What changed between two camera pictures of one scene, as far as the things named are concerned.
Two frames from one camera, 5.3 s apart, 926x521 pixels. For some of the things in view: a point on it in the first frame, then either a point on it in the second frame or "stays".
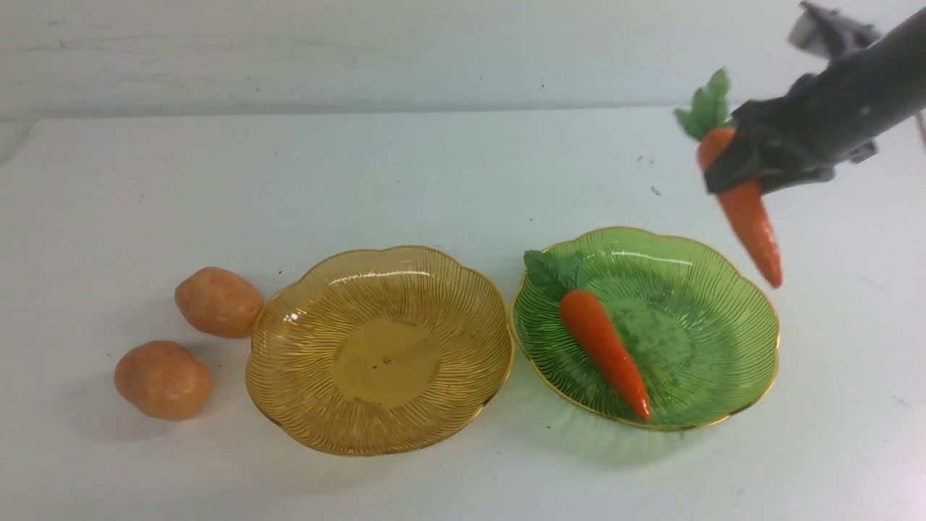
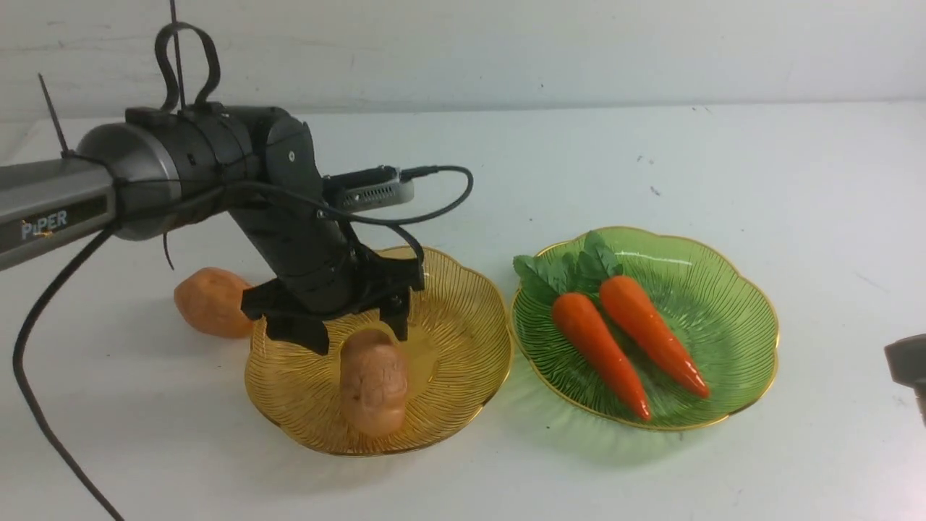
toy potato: [164, 379] to [372, 383]
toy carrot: [705, 116] to [597, 263]
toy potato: [219, 302] stays
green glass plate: [699, 331] stays
